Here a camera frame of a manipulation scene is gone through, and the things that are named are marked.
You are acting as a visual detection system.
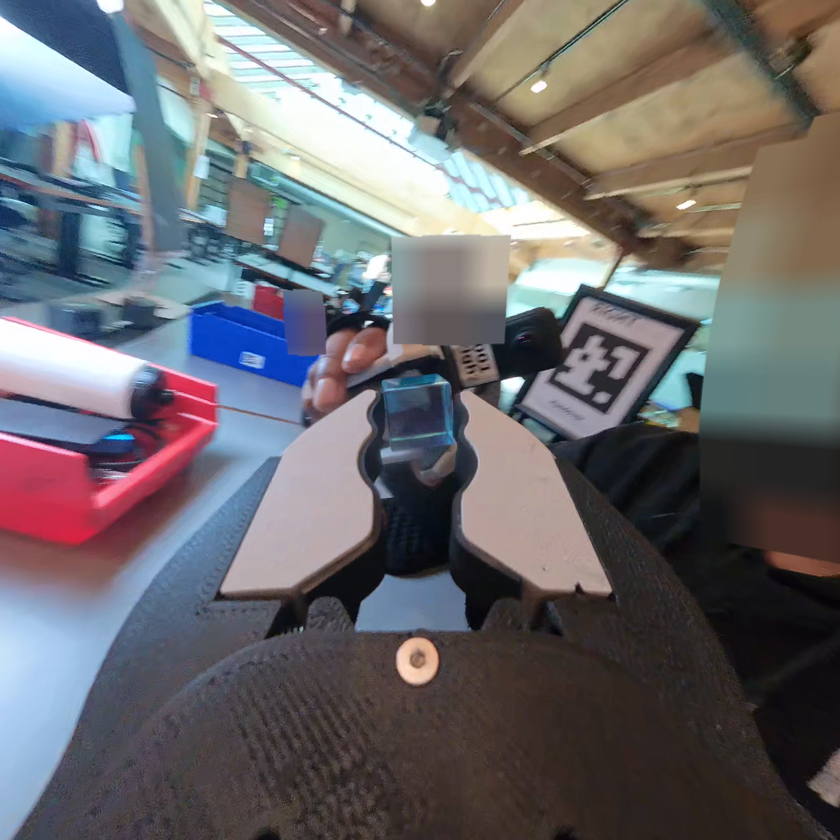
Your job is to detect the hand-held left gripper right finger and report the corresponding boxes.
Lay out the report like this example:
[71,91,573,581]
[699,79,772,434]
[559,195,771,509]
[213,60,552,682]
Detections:
[450,391,614,599]

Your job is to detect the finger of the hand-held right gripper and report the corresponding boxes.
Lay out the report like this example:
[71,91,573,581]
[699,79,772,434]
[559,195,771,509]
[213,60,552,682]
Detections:
[412,441,460,488]

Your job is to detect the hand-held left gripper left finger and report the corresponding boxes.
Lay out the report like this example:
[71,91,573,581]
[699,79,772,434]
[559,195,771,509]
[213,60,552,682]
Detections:
[220,388,386,602]

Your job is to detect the blue transparent cube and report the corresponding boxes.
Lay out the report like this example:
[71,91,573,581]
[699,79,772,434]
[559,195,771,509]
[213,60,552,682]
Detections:
[381,374,457,454]

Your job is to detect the dark metal plate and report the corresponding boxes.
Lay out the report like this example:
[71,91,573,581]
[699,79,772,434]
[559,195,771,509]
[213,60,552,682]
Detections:
[0,399,109,454]

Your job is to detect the person's right hand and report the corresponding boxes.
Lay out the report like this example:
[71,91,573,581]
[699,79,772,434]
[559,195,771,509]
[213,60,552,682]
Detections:
[302,325,391,427]

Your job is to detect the black padded chair armrest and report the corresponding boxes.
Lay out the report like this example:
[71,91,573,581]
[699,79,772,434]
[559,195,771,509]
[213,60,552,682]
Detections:
[381,486,460,578]

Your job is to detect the black-white marker sign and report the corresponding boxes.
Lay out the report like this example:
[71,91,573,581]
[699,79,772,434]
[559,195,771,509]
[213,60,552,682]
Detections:
[512,283,702,442]

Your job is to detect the blue plastic bin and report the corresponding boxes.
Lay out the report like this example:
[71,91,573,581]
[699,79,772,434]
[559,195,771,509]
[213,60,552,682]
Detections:
[189,302,316,388]

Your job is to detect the dark blue pouch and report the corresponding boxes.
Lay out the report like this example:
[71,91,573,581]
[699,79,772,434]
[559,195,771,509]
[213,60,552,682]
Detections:
[88,427,142,470]

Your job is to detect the rolling whiteboard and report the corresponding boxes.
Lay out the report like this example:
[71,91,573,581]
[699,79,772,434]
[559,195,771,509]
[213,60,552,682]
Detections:
[279,206,326,269]
[225,178,272,247]

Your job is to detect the white bottle black cap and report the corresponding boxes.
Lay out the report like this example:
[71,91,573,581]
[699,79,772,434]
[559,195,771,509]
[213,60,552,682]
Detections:
[0,318,175,421]

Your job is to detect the black wood-framed board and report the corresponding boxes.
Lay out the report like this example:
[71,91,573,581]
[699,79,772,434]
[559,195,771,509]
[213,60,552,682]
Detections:
[0,0,126,73]

